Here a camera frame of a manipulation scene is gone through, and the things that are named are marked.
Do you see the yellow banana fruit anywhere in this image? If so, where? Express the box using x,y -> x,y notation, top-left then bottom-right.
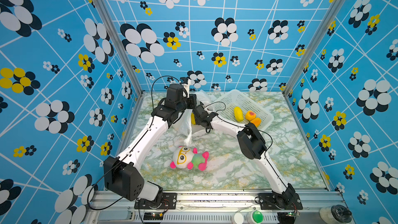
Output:
191,113 -> 196,125
234,106 -> 244,122

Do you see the translucent white plastic bag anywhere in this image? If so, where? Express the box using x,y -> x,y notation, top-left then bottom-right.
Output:
172,90 -> 215,146

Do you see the peach fruit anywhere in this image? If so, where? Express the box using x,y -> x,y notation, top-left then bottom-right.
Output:
245,111 -> 257,121

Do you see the orange mango fruit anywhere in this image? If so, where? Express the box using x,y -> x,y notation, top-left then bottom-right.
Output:
250,117 -> 262,128

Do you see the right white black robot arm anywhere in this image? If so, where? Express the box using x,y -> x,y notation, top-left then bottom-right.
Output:
193,106 -> 296,209

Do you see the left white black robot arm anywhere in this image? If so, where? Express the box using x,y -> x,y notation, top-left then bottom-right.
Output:
104,83 -> 197,206

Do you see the white plastic mesh basket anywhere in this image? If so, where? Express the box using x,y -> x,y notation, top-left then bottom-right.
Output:
209,89 -> 274,131

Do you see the colourful plush toy with glasses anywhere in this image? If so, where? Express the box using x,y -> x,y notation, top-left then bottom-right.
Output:
170,146 -> 209,171

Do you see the white round button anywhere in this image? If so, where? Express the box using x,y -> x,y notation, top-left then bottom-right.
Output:
231,213 -> 244,224

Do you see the green round button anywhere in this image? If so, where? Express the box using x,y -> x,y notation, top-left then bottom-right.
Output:
247,210 -> 264,224

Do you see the clear tape roll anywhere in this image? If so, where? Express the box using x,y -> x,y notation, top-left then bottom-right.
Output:
319,205 -> 352,224

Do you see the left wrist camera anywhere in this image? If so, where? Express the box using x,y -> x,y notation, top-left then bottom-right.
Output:
180,77 -> 190,98

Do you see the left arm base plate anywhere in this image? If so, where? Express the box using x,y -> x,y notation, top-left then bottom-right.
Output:
134,192 -> 177,210

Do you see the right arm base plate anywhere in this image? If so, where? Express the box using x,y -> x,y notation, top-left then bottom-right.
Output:
255,193 -> 303,211

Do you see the left aluminium corner post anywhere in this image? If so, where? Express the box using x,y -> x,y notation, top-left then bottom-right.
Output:
94,0 -> 143,98

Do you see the aluminium corner post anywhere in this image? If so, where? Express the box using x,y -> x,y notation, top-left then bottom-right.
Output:
94,0 -> 143,98
283,0 -> 346,98

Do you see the aluminium front rail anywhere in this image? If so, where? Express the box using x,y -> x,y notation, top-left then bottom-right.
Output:
84,189 -> 346,224

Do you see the right aluminium corner post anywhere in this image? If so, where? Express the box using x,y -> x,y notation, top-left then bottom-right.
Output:
283,0 -> 346,98

